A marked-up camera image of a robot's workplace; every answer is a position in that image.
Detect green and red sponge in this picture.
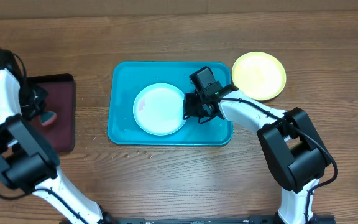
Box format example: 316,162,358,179
39,111,57,126

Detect light blue plate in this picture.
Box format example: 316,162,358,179
132,83,185,136

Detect yellow-green plate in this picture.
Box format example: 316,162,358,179
232,52,287,101

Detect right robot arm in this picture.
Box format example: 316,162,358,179
183,67,338,223

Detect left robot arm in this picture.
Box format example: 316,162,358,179
0,48,117,223

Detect black tray with maroon inside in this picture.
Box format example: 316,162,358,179
29,73,76,154

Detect teal plastic tray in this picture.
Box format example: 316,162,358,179
107,61,233,146

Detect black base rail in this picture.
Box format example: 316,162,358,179
104,215,336,224

